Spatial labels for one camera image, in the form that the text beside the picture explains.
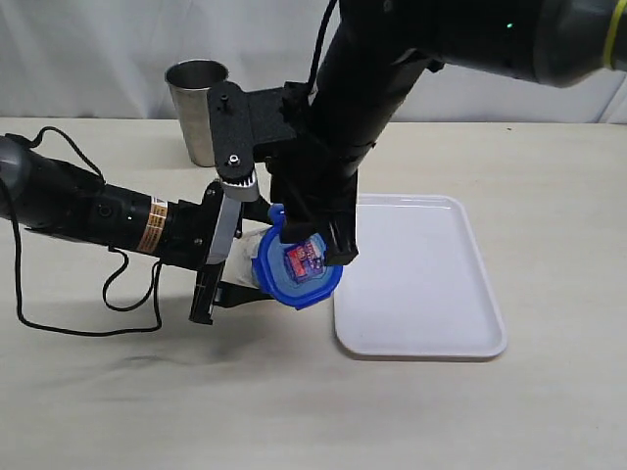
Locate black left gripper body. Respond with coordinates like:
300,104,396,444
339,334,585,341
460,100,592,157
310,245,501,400
159,180,226,325

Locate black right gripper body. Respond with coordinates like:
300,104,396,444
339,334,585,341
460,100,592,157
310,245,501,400
208,81,359,266

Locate clear plastic tall container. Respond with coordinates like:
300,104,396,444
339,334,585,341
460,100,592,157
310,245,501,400
226,228,268,290

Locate blue plastic container lid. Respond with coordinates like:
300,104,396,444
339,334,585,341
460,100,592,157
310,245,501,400
251,204,343,309

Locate stainless steel tumbler cup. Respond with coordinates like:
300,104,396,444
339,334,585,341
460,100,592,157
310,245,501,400
165,59,228,167

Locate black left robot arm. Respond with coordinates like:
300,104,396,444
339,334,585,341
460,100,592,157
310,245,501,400
1,134,269,324

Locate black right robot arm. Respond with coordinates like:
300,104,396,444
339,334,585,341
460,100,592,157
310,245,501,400
208,1,626,265

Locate white rectangular plastic tray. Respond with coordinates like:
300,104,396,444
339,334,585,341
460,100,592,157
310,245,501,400
333,194,507,362

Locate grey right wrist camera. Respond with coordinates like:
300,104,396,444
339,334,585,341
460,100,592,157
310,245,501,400
219,169,261,203

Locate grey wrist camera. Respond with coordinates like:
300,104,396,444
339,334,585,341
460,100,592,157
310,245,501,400
219,169,261,203
206,196,242,265

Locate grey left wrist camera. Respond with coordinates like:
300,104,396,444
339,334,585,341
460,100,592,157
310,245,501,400
206,196,242,265

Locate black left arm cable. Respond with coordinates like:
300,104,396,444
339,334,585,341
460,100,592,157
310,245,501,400
0,125,164,339

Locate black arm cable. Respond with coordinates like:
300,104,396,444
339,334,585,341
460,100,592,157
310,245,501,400
306,0,342,107
0,125,164,339

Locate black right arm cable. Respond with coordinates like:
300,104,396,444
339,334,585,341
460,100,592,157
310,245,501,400
306,0,342,107

